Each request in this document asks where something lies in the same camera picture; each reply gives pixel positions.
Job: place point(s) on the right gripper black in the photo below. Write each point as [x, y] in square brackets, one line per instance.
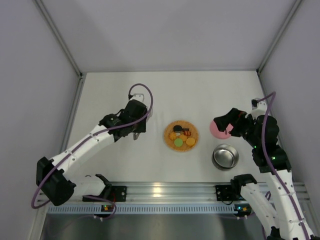
[233, 119]

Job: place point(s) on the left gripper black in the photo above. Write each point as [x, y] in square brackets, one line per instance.
[139, 126]

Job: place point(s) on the pink round lid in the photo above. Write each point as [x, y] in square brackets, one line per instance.
[222, 135]

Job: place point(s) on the flower shaped yellow cookie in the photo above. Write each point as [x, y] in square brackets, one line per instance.
[172, 136]

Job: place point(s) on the black sandwich cookie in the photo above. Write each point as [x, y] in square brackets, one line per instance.
[177, 128]

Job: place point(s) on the braised pork piece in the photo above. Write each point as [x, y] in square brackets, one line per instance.
[187, 133]

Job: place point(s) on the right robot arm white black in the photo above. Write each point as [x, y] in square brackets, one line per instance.
[282, 219]

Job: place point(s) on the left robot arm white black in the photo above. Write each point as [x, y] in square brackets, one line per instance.
[55, 176]

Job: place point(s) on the steel lunch box bowl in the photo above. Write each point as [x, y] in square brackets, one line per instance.
[225, 157]

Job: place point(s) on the green sandwich cookie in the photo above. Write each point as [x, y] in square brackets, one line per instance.
[178, 142]

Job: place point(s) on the woven bamboo tray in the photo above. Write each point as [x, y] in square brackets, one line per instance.
[185, 124]

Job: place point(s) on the yellow round cracker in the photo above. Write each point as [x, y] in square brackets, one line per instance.
[190, 141]

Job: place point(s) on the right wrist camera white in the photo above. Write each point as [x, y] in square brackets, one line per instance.
[258, 105]

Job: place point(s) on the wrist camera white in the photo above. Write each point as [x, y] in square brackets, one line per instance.
[258, 105]
[140, 97]

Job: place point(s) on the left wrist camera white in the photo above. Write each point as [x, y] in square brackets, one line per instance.
[140, 97]

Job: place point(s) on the aluminium rail frame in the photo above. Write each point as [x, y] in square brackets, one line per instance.
[153, 192]

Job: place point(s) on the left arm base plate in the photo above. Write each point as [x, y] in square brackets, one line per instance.
[113, 193]

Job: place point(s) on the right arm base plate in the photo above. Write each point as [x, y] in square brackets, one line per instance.
[226, 193]

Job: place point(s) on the left frame post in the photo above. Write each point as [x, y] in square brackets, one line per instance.
[39, 4]

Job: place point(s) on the frame post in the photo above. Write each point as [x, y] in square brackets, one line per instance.
[289, 16]
[39, 4]

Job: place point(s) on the slotted cable duct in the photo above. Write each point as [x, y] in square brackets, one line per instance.
[125, 209]

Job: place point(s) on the right frame post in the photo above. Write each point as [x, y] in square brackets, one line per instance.
[289, 16]

